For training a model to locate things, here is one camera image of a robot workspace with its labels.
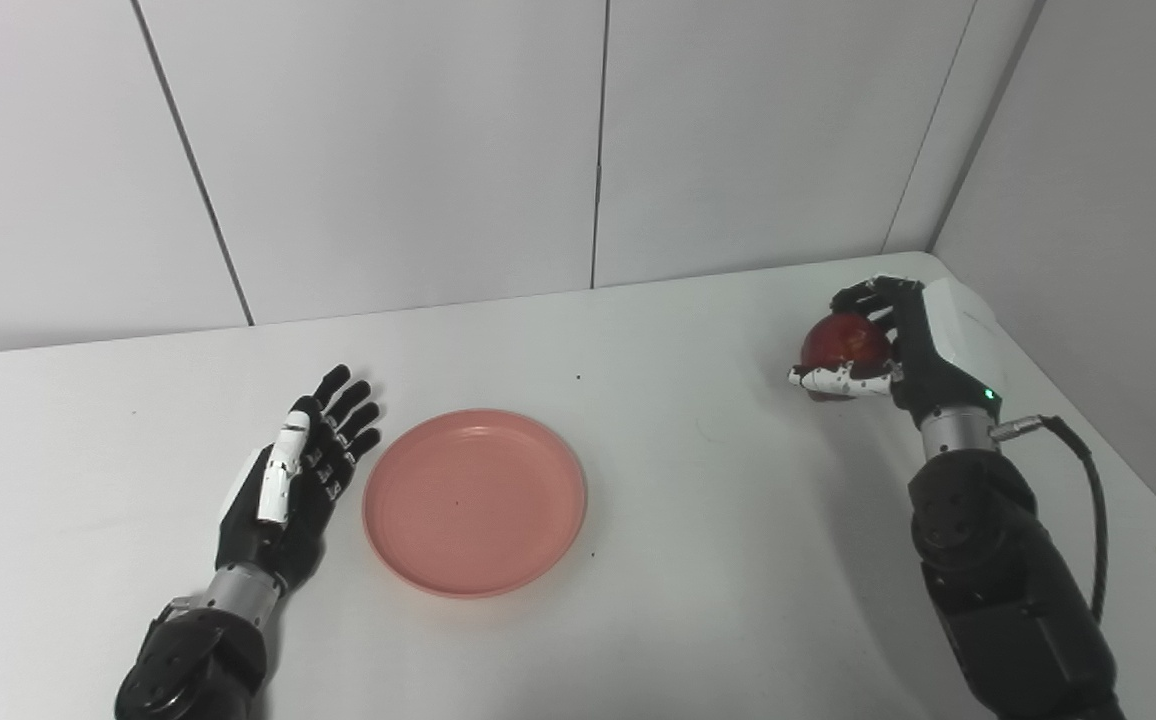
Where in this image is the pink round plate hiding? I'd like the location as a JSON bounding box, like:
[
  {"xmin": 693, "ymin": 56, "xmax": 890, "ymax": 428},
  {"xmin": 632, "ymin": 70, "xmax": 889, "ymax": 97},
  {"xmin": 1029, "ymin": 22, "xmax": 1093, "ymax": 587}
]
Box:
[{"xmin": 362, "ymin": 408, "xmax": 589, "ymax": 600}]

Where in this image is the red apple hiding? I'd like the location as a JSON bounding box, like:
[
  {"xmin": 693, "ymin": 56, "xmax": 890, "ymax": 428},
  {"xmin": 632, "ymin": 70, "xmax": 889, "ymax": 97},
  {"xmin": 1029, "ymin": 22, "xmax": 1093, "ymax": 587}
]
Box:
[{"xmin": 801, "ymin": 313, "xmax": 894, "ymax": 401}]

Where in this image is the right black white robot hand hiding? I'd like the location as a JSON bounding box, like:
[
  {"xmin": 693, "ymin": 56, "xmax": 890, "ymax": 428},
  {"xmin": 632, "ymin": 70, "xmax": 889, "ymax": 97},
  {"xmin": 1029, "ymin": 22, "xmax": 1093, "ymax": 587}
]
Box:
[{"xmin": 788, "ymin": 276, "xmax": 1005, "ymax": 429}]

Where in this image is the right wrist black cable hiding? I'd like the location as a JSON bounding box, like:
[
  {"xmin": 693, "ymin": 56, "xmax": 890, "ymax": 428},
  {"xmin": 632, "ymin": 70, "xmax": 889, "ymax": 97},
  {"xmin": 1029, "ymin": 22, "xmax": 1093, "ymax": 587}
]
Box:
[{"xmin": 990, "ymin": 414, "xmax": 1110, "ymax": 623}]

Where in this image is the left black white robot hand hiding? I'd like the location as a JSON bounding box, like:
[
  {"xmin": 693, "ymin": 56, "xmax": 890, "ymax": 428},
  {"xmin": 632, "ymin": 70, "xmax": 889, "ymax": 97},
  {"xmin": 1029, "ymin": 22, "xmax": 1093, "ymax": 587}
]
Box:
[{"xmin": 215, "ymin": 364, "xmax": 383, "ymax": 591}]

